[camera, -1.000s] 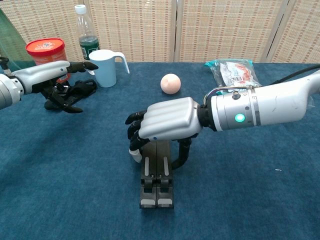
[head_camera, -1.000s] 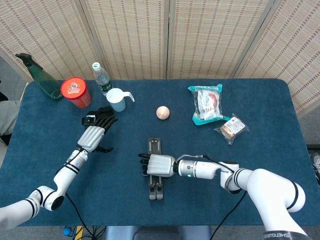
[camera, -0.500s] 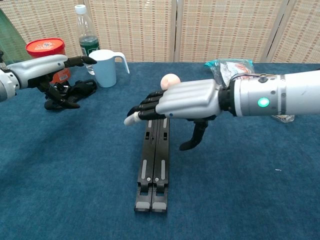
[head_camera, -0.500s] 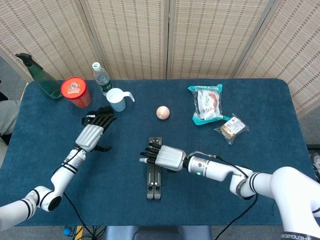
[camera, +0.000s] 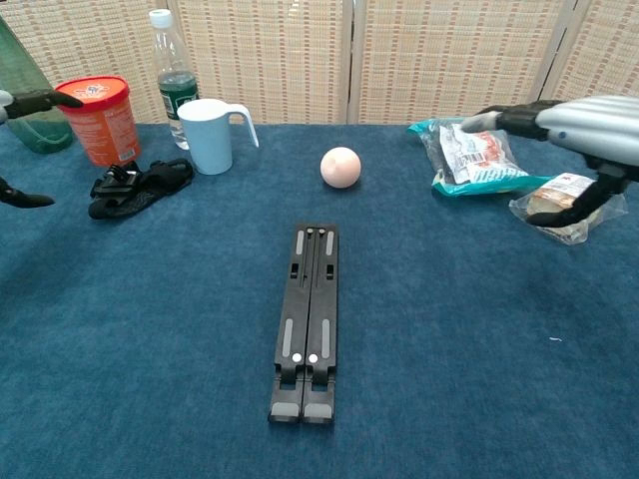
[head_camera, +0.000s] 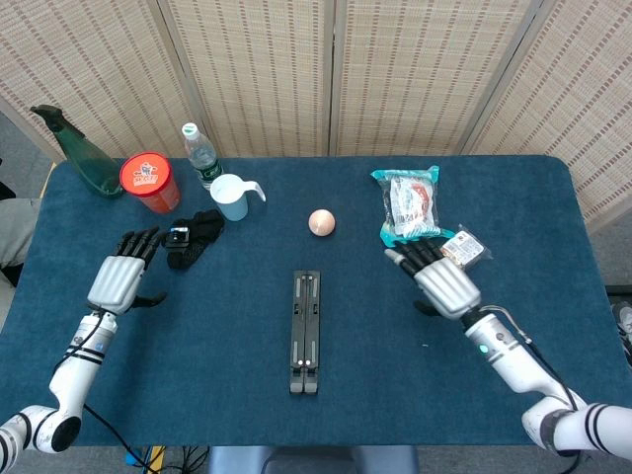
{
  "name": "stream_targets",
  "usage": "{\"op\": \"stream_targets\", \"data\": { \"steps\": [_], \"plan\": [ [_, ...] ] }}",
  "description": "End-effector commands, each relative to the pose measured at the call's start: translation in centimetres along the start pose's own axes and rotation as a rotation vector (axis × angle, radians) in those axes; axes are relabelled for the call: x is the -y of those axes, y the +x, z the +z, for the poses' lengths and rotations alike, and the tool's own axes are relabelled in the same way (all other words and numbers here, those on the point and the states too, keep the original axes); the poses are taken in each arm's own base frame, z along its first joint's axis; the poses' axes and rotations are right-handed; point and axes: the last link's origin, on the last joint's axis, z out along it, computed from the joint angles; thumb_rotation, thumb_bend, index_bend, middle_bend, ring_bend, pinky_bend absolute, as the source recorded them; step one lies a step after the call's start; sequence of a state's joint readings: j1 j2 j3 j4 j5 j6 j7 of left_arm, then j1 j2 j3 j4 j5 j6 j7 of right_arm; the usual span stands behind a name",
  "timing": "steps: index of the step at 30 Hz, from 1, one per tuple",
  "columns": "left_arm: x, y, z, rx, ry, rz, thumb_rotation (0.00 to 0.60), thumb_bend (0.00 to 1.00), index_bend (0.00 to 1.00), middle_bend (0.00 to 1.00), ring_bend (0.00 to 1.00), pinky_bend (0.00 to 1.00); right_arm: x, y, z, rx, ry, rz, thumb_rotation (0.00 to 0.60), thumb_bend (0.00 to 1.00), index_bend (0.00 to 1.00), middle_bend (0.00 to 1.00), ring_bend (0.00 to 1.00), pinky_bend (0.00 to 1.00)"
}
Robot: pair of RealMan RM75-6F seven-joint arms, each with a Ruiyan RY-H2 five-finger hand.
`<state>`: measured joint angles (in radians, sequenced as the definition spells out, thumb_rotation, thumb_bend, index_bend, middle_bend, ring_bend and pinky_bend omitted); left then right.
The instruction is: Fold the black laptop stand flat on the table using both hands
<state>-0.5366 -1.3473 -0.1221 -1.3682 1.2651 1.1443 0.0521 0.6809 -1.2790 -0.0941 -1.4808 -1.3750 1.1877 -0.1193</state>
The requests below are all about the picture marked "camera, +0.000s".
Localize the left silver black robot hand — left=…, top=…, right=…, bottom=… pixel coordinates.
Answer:
left=0, top=88, right=85, bottom=209

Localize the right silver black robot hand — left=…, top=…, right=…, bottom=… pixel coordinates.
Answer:
left=459, top=95, right=639, bottom=229

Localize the black folding laptop stand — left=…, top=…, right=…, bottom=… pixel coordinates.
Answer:
left=267, top=222, right=339, bottom=426

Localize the green plastic spray bottle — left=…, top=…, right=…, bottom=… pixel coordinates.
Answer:
left=0, top=14, right=75, bottom=155

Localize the orange tub with red lid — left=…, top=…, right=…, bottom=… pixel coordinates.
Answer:
left=53, top=75, right=143, bottom=168

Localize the clear wrapped bread slice pack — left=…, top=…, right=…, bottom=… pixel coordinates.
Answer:
left=508, top=172, right=629, bottom=245

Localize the teal plastic snack package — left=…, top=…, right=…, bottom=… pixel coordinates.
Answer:
left=406, top=116, right=553, bottom=200

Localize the clear water bottle green label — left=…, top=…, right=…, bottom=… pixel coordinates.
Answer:
left=148, top=8, right=200, bottom=151

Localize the woven bamboo folding screen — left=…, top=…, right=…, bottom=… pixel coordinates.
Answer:
left=0, top=0, right=639, bottom=127

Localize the blue felt table cover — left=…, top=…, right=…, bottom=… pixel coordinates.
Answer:
left=0, top=122, right=639, bottom=479

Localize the pale pink ball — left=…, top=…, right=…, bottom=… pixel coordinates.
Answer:
left=319, top=146, right=361, bottom=190

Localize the black strap with camera mount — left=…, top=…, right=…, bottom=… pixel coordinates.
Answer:
left=88, top=158, right=195, bottom=222

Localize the light blue cup white handle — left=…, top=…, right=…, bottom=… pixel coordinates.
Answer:
left=177, top=98, right=261, bottom=176

